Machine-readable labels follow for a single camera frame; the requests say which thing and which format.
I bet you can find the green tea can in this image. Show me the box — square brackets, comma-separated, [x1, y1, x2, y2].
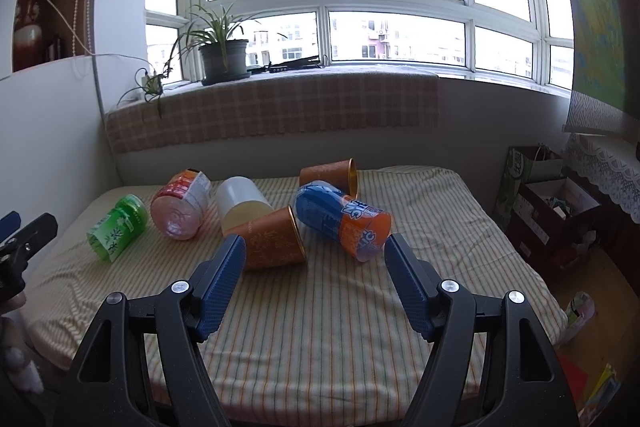
[86, 194, 149, 262]

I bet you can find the white yellow plastic cup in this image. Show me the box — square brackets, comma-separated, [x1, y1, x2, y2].
[215, 176, 273, 235]

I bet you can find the orange paper cup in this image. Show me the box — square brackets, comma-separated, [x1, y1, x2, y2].
[224, 206, 307, 271]
[298, 158, 358, 197]

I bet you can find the white cable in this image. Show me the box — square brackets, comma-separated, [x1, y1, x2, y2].
[0, 0, 151, 82]

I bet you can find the small hanging plant shoot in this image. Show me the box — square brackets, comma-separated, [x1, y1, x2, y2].
[117, 67, 167, 117]

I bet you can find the dark cardboard box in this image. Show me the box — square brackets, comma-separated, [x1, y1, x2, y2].
[506, 178, 604, 282]

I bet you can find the orange snack bag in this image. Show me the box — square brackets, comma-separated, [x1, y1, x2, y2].
[579, 363, 620, 426]

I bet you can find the striped bed sheet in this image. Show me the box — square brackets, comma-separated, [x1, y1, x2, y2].
[21, 166, 566, 426]

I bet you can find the potted spider plant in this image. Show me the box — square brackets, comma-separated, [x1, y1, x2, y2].
[166, 3, 257, 87]

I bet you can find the noodle cup on floor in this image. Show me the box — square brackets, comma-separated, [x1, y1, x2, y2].
[563, 291, 596, 343]

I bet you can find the red white noodle cup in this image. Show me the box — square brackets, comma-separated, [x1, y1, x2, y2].
[151, 169, 212, 241]

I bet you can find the red flat packet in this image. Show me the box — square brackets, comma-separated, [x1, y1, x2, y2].
[558, 353, 588, 402]

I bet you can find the green wall map poster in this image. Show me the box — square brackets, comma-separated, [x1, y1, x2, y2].
[566, 0, 639, 142]

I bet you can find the green white paper bag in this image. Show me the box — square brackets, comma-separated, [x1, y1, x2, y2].
[492, 144, 563, 231]

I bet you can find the black object on windowsill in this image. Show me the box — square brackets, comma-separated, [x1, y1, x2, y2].
[247, 55, 322, 75]

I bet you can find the plaid windowsill cloth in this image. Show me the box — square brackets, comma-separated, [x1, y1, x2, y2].
[105, 70, 439, 154]

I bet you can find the white lace cloth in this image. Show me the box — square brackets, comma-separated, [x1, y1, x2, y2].
[563, 133, 640, 223]

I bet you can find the blue orange Fanta bottle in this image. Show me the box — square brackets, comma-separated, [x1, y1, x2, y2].
[294, 180, 392, 262]

